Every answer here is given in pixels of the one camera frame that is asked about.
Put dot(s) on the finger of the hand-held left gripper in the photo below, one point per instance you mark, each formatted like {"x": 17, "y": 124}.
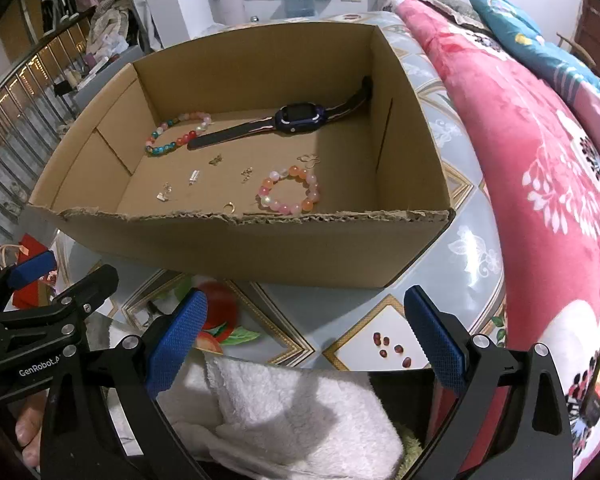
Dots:
{"x": 32, "y": 267}
{"x": 97, "y": 285}

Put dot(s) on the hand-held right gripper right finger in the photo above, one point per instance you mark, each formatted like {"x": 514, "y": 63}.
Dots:
{"x": 437, "y": 340}

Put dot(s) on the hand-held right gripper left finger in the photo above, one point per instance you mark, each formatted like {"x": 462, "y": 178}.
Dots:
{"x": 177, "y": 345}

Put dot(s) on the small silver coil charm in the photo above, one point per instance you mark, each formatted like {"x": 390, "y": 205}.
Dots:
{"x": 162, "y": 194}

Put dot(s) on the brown cardboard box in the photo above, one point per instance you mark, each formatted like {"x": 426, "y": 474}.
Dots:
{"x": 260, "y": 255}

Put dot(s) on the small silver comb clip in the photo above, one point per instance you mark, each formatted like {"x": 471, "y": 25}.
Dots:
{"x": 194, "y": 177}

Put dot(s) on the small gold earring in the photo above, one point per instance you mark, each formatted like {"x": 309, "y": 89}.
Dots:
{"x": 246, "y": 174}

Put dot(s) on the gold hoop earrings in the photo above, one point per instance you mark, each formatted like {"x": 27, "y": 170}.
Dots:
{"x": 307, "y": 160}

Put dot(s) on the person's left hand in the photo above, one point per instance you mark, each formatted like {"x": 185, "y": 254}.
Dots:
{"x": 30, "y": 430}

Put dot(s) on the red gift bag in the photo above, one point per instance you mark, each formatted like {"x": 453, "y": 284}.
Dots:
{"x": 30, "y": 245}

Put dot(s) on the green fuzzy rug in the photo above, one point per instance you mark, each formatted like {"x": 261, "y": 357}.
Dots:
{"x": 412, "y": 452}

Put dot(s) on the white towel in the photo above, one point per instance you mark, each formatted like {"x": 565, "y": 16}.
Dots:
{"x": 290, "y": 420}

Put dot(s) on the metal stair railing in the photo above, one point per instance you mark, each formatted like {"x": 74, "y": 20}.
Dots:
{"x": 10, "y": 125}

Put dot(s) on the pink floral blanket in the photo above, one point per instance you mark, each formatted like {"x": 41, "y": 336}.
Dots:
{"x": 530, "y": 170}

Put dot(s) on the grey board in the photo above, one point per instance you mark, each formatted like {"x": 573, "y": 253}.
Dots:
{"x": 105, "y": 72}

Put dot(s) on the white fluffy jacket pile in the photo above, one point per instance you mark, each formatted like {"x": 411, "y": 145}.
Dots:
{"x": 110, "y": 27}

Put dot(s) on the teal printed pillow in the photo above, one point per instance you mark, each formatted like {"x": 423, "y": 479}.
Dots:
{"x": 520, "y": 35}

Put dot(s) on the grey patterned pillow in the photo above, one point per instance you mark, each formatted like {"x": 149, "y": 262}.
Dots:
{"x": 455, "y": 10}

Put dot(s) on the clear water jug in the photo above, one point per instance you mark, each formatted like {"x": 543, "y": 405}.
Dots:
{"x": 300, "y": 2}

